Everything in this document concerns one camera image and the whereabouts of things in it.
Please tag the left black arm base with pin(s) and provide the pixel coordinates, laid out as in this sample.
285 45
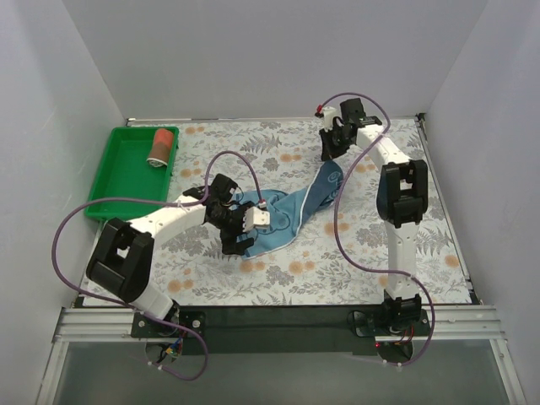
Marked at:
143 327

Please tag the blue towel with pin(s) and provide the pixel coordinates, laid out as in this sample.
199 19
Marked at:
290 211

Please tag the green plastic tray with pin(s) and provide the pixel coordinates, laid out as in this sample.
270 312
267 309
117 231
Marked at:
124 171

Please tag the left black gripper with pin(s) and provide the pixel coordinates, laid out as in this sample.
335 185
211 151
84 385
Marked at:
235 230

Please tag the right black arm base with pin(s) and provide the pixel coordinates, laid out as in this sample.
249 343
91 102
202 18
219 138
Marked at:
370 323

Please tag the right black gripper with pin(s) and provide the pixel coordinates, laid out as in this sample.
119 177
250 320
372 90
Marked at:
333 141

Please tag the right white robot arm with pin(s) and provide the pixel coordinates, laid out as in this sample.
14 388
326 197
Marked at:
401 202

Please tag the floral table mat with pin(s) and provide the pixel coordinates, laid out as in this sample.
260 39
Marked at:
338 257

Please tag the orange brown bear towel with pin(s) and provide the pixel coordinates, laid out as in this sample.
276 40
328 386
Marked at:
162 146

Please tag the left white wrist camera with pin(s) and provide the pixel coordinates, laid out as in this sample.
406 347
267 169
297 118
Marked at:
256 218

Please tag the aluminium frame rail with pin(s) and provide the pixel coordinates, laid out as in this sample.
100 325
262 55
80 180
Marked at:
280 329

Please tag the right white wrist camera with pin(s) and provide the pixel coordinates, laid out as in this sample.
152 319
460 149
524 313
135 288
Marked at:
327 114

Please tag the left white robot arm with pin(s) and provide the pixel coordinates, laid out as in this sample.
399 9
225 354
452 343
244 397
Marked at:
122 259

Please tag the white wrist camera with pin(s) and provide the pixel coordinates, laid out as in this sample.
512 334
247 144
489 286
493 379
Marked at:
327 114
256 218

